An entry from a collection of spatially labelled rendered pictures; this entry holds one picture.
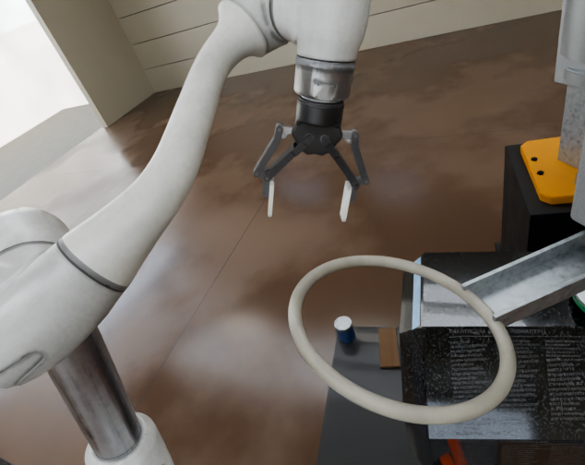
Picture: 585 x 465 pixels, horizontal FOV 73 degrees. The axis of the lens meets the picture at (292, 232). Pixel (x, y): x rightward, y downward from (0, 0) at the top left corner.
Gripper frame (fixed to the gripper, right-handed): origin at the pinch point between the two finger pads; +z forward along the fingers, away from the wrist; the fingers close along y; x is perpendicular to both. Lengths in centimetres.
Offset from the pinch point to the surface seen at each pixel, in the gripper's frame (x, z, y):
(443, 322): 27, 51, 51
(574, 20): 90, -34, 97
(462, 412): -23.1, 25.2, 28.4
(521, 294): 8, 24, 56
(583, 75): 87, -17, 107
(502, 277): 13, 22, 53
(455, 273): 45, 45, 61
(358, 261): 21.2, 25.7, 18.0
